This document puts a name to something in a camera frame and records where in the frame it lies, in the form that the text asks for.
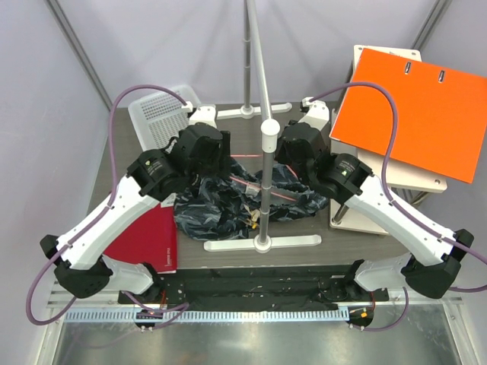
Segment white paper price tag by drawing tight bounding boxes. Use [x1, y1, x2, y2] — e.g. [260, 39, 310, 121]
[245, 184, 261, 196]

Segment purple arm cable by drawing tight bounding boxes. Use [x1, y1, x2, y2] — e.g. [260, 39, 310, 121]
[24, 84, 191, 326]
[309, 81, 487, 293]

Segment red notebook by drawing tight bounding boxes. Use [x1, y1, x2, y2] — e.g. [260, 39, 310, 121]
[103, 203, 177, 273]

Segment pink wire hanger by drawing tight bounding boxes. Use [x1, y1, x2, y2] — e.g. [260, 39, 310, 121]
[231, 154, 297, 202]

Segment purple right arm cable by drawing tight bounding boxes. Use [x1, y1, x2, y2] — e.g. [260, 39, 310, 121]
[309, 81, 487, 293]

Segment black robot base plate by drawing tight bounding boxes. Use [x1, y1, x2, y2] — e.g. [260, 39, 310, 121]
[135, 265, 389, 312]

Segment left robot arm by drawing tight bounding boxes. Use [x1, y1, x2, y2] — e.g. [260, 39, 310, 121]
[40, 122, 231, 303]

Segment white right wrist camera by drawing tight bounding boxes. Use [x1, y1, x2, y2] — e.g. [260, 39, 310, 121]
[298, 97, 330, 131]

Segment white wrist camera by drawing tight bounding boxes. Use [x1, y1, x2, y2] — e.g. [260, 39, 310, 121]
[298, 97, 330, 131]
[181, 101, 218, 129]

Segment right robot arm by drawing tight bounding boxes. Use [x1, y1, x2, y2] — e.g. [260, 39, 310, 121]
[275, 122, 473, 300]

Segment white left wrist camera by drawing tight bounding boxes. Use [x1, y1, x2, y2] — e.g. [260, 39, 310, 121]
[181, 101, 218, 129]

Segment dark shark-print shorts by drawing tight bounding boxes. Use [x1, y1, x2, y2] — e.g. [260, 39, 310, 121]
[173, 160, 329, 241]

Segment grey clothes rack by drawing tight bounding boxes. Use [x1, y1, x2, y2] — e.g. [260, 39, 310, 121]
[203, 1, 322, 253]

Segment white perforated plastic basket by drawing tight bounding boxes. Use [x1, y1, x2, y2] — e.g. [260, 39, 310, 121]
[128, 89, 189, 151]

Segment white slotted cable duct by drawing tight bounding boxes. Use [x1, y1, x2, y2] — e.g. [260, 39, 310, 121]
[65, 307, 349, 324]

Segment orange binder folder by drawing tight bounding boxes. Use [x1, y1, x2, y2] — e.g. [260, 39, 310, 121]
[330, 49, 486, 183]

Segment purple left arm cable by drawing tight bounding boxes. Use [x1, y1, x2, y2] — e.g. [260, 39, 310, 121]
[24, 84, 191, 326]

